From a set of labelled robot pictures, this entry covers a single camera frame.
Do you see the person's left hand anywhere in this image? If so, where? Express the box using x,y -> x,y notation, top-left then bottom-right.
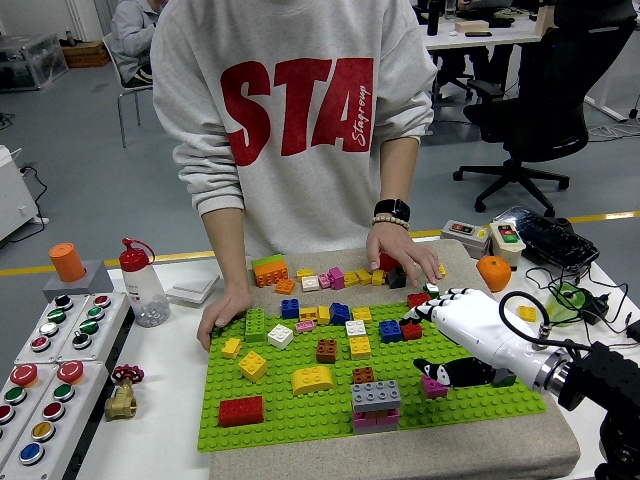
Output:
365,227 -> 444,290

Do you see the person's right hand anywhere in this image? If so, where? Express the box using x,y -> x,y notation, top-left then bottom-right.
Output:
197,284 -> 254,353

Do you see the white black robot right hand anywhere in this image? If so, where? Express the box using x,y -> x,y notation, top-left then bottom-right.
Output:
398,287 -> 555,390

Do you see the magenta four-stud brick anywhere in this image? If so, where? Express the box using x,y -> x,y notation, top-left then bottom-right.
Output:
421,373 -> 450,400

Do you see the green studded baseplate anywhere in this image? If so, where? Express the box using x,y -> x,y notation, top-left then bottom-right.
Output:
196,299 -> 549,454

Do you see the green tall brick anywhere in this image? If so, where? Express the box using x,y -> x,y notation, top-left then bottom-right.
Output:
244,308 -> 267,344

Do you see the large orange brick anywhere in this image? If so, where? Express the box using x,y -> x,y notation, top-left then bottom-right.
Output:
252,259 -> 291,288

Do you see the large yellow four-stud brick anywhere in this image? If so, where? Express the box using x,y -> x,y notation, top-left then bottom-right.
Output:
237,350 -> 269,384

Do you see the red eight-stud brick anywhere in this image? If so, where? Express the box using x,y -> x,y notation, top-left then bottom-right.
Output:
218,395 -> 265,429

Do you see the yellow arched brick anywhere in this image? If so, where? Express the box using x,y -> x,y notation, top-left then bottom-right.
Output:
291,365 -> 335,397

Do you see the black wristwatch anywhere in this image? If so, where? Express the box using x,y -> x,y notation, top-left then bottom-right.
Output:
373,198 -> 412,224

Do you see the orange fruit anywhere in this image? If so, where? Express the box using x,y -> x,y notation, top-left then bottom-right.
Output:
475,255 -> 513,294

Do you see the red-capped squeeze bottle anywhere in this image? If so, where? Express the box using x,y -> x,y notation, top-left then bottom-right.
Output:
118,237 -> 172,329

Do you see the green plastic cup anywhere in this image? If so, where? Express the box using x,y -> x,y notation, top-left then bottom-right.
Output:
542,281 -> 586,329

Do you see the black clear-lid case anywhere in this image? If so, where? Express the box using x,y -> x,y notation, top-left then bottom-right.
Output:
492,205 -> 600,274

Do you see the black power adapter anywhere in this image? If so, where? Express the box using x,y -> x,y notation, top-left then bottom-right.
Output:
579,289 -> 612,326

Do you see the grey push-button box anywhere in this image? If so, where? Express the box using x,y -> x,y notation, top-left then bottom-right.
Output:
13,293 -> 92,365
55,292 -> 132,364

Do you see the grey block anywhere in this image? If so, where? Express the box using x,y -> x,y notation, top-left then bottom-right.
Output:
42,259 -> 115,303

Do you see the brass valve red handwheel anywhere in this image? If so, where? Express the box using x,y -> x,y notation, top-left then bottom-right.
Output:
103,363 -> 145,422

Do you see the orange cylinder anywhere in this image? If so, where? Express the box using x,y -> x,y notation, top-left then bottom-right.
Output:
48,242 -> 87,284

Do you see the grey-brown mat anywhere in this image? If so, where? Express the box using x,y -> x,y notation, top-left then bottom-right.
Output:
208,238 -> 581,480

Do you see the grey emergency-stop button box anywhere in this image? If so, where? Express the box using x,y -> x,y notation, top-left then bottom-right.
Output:
0,360 -> 110,480
0,362 -> 57,451

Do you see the seated person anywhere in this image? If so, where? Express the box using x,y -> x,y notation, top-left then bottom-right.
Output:
107,0 -> 166,87
438,0 -> 524,105

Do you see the black office chair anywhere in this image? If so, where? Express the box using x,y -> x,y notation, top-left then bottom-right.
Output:
452,19 -> 639,219

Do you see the white desk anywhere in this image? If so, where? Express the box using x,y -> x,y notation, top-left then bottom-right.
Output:
417,19 -> 544,56

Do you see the black bottle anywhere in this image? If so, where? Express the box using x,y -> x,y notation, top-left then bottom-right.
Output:
426,0 -> 444,37

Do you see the white cabinet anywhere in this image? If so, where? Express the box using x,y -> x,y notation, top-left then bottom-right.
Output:
0,144 -> 50,244

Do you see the grey metal chair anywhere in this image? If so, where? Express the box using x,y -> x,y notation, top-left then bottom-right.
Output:
102,32 -> 154,150

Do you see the wooden pallet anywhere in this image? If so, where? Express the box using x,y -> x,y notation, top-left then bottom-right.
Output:
60,40 -> 111,70

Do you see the clear plastic crate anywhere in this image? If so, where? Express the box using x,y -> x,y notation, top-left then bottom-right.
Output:
0,32 -> 70,93

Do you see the beaded bracelet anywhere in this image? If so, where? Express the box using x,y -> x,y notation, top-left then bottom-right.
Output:
369,214 -> 411,232

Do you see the white wall switch plate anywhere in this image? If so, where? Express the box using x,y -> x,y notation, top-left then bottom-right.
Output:
164,273 -> 221,307

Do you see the grey switch box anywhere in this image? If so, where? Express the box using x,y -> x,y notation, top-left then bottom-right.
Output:
440,219 -> 492,260

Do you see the cream switch box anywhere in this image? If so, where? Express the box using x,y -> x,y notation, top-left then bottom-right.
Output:
488,221 -> 527,271

